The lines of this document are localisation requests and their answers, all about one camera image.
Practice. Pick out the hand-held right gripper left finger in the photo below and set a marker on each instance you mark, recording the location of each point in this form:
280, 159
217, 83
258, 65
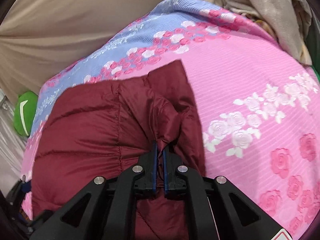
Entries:
155, 166

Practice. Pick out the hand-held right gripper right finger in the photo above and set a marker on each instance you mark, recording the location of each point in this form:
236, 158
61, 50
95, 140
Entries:
165, 170

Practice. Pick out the maroon quilted jacket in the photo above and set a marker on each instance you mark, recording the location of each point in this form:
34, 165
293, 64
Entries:
95, 120

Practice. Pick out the white crinkled cloth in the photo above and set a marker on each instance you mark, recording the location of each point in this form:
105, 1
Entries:
11, 150

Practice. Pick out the green plush cushion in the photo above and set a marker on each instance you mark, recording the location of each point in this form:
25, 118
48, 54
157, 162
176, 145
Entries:
25, 115

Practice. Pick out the pink and blue floral blanket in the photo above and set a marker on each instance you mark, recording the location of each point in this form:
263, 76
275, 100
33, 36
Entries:
237, 85

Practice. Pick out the beige fabric sheet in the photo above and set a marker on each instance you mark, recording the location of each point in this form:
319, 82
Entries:
62, 25

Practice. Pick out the grey printed cloth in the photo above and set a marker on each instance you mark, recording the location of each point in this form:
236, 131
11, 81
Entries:
270, 12

